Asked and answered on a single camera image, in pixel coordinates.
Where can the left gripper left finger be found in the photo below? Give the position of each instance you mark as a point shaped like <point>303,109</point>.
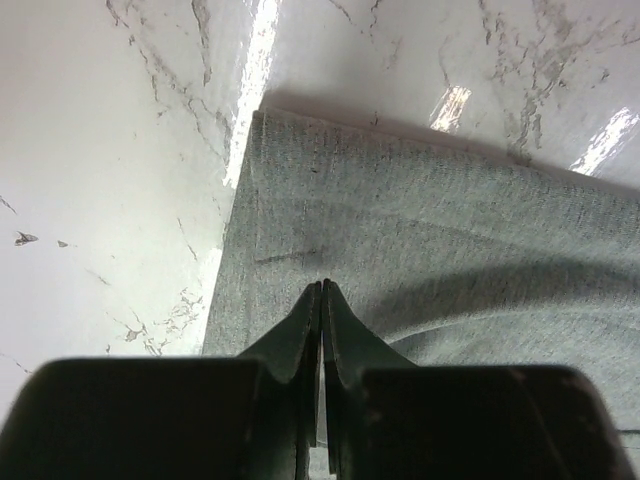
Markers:
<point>251,416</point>

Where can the grey t shirt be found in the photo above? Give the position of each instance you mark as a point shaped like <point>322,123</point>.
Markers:
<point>449,257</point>

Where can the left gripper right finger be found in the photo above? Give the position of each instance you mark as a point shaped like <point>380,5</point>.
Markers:
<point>388,418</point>

